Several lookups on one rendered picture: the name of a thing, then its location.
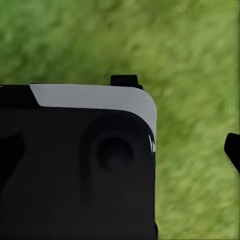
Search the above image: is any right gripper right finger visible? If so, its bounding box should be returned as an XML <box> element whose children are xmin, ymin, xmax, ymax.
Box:
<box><xmin>224</xmin><ymin>133</ymin><xmax>240</xmax><ymax>173</ymax></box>

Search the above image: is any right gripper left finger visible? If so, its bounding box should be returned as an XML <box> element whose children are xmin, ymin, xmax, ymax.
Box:
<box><xmin>0</xmin><ymin>133</ymin><xmax>26</xmax><ymax>193</ymax></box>

